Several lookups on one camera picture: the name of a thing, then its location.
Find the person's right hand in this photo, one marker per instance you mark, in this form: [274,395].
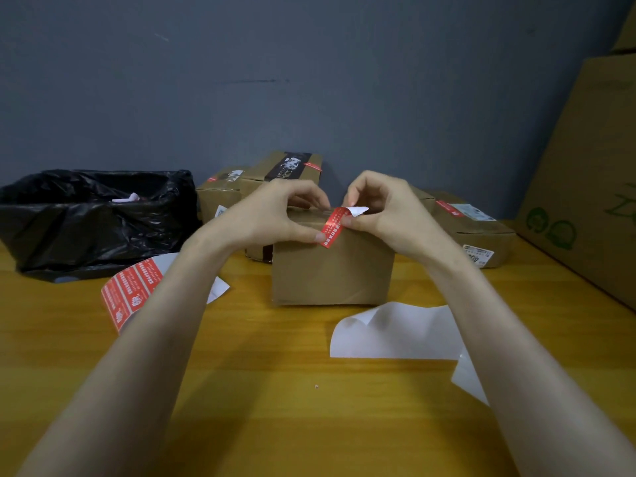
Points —
[402,218]

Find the person's left hand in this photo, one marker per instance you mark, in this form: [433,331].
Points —
[258,218]

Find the small brown cardboard box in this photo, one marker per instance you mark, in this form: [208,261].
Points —
[218,193]
[328,278]
[425,198]

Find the white printed price label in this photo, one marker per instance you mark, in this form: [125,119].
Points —
[221,211]

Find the box with black tape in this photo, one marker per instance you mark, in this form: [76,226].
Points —
[256,173]

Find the new red sticker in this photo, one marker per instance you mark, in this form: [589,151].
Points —
[449,208]

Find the white barcode label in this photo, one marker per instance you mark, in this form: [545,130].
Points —
[473,212]

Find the long brown cardboard box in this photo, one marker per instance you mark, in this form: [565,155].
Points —
[477,233]

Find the white end label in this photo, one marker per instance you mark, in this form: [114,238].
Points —
[478,255]

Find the white backing paper strip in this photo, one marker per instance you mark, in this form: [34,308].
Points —
[397,332]

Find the red sticker label strip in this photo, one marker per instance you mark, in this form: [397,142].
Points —
[129,288]

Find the person's left forearm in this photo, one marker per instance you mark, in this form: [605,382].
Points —
[119,372]

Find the person's right forearm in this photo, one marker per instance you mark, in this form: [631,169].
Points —
[536,372]

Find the black plastic trash bag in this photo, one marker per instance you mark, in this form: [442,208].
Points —
[89,238]

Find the large green printed carton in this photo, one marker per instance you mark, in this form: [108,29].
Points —
[586,163]
[626,29]

